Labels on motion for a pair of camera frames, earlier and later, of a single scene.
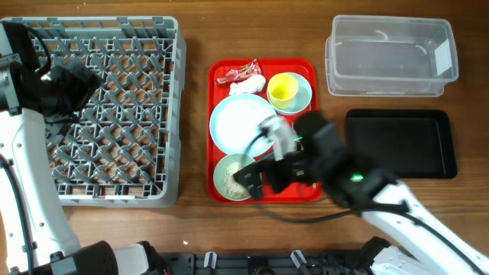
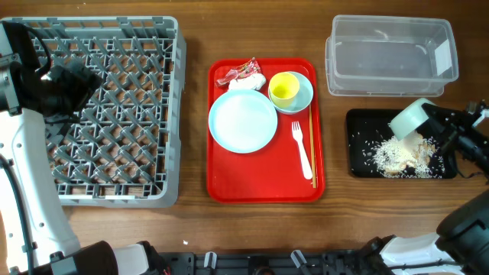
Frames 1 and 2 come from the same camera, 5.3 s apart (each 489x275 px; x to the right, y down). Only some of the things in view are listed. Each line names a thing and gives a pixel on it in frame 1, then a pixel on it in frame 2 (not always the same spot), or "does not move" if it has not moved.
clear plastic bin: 390,56 does not move
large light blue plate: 235,120 does not move
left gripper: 84,91 does not move
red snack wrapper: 252,69 does not move
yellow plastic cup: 281,90 does not move
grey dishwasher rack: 124,150 does not move
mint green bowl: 226,185 to 407,117
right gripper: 273,168 to 451,128
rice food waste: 233,187 to 412,156
